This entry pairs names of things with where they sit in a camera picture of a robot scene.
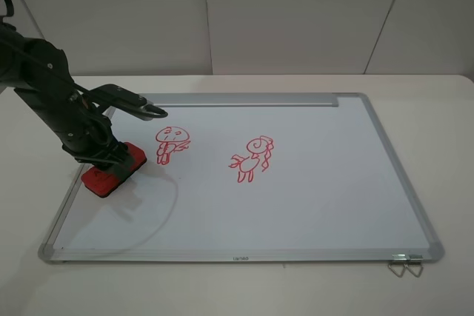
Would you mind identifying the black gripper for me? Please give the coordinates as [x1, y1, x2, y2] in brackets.
[60, 115, 134, 181]

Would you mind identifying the red whiteboard eraser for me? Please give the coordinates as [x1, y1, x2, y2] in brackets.
[81, 142, 147, 198]

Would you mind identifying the white whiteboard with grey frame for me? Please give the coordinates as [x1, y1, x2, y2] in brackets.
[39, 93, 444, 263]

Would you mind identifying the black camera cable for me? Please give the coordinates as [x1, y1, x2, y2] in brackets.
[0, 0, 169, 121]

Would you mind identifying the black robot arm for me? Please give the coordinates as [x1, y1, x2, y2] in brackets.
[1, 21, 136, 181]

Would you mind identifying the metal binder clip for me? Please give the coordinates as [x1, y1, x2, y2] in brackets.
[387, 254, 408, 278]
[404, 255, 424, 278]

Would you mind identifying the grey marker tray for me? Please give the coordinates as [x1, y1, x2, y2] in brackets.
[144, 93, 338, 107]

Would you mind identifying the left metal binder clip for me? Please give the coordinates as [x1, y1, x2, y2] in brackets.
[387, 254, 408, 278]

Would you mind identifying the right metal binder clip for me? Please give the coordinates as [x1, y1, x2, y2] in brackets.
[404, 255, 424, 278]

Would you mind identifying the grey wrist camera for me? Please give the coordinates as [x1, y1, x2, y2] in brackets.
[90, 84, 157, 121]

